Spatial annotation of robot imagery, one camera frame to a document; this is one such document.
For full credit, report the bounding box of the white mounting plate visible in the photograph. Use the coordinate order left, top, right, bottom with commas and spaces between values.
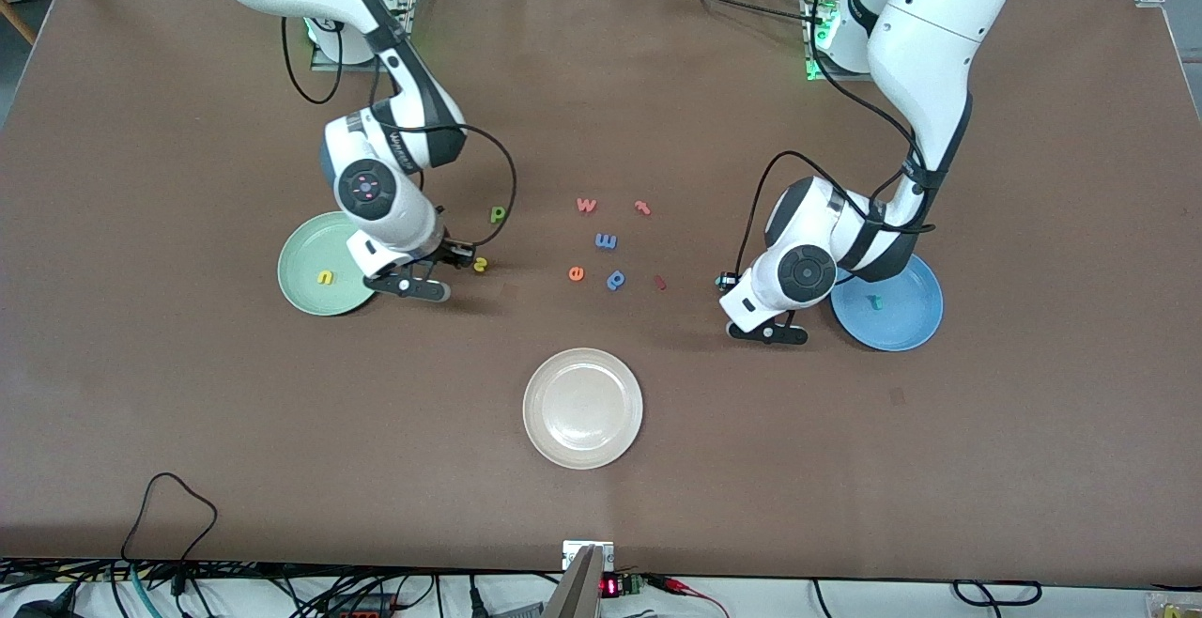
562, 540, 615, 572

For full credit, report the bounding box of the beige plate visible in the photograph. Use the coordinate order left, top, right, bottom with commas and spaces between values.
522, 348, 644, 471

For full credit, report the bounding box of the black looped table cable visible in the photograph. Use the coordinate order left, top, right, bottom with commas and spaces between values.
120, 472, 219, 595

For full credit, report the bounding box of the blue plate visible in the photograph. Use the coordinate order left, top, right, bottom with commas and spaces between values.
830, 255, 944, 352

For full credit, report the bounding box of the grey camera stand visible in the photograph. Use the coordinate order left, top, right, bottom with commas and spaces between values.
543, 546, 604, 618

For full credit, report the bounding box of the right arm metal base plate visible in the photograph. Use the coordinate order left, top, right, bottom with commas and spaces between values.
310, 0, 419, 70

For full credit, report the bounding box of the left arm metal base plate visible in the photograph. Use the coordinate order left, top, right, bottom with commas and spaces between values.
806, 0, 884, 84

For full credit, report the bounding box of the black coiled cable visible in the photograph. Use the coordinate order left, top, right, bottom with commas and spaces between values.
951, 580, 1043, 608

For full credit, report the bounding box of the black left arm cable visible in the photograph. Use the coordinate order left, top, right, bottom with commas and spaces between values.
735, 0, 940, 276

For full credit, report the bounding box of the red wire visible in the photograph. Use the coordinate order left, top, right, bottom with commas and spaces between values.
648, 576, 729, 617

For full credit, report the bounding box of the green plate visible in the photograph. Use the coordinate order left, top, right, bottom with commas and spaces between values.
277, 211, 377, 317

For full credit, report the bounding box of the brown wooden leg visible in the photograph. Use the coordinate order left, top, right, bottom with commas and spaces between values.
0, 0, 37, 46

